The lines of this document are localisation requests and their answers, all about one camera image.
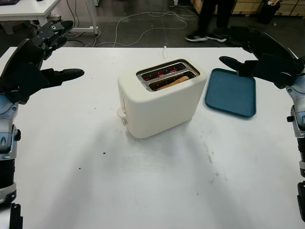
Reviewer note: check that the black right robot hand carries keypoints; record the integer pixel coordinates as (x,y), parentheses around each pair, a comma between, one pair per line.
(271,45)

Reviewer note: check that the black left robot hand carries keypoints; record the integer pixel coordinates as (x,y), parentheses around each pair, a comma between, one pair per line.
(26,53)

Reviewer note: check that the browned toast slice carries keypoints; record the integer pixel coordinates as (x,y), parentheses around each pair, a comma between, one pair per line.
(179,80)

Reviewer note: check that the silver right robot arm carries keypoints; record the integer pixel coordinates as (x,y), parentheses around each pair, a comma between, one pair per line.
(299,100)

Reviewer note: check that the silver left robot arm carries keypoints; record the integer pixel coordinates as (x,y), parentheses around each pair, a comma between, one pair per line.
(7,114)

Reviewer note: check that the person in black trousers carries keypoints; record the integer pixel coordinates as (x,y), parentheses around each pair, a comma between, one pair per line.
(207,16)

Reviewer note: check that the cream toaster lever knob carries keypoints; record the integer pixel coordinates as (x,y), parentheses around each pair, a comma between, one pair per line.
(121,114)

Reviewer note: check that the cream white toaster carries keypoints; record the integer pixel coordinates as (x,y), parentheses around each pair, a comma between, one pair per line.
(164,112)

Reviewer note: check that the black trash bin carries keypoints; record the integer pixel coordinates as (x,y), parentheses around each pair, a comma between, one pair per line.
(269,13)

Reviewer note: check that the white office desk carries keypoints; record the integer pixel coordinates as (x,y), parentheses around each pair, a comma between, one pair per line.
(23,9)

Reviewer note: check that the wooden crates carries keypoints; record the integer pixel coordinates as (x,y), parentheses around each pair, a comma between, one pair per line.
(245,7)

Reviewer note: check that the dark keyboard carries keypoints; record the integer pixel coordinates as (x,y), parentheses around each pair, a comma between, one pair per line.
(9,1)

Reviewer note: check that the blue plastic tray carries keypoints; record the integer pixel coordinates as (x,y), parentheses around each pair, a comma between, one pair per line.
(231,97)

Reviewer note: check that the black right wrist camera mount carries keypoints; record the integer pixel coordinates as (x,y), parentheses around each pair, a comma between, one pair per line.
(277,70)

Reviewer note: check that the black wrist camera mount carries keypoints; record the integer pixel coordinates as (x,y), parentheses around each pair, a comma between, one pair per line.
(23,82)
(277,70)

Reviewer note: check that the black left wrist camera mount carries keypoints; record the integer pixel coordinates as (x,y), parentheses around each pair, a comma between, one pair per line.
(23,82)

